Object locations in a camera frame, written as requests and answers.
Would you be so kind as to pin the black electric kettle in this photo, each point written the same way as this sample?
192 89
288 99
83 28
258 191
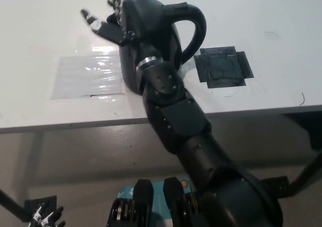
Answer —
161 18

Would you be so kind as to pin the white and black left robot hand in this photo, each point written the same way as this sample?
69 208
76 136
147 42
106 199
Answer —
46 218

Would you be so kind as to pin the clear plastic sheet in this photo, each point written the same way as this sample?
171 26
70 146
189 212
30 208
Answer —
75 78

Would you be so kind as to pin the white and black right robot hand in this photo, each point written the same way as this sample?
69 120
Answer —
130 23

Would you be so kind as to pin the dark table frame bracket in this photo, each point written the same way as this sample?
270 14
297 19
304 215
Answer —
310 131

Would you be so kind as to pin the black tape patch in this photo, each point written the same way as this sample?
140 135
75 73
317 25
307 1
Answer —
221 68

